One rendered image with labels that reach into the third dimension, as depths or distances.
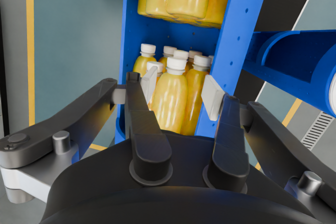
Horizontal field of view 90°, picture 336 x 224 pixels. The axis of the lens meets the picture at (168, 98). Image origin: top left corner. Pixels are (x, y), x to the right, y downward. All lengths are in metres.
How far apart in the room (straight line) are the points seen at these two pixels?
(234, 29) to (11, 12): 1.92
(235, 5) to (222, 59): 0.08
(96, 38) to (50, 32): 0.40
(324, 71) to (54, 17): 1.79
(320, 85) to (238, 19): 0.44
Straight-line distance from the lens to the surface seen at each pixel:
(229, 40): 0.31
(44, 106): 2.13
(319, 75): 0.69
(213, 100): 0.16
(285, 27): 1.58
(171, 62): 0.34
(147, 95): 0.16
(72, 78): 1.84
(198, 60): 0.38
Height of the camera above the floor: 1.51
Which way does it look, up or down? 69 degrees down
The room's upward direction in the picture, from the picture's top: 172 degrees counter-clockwise
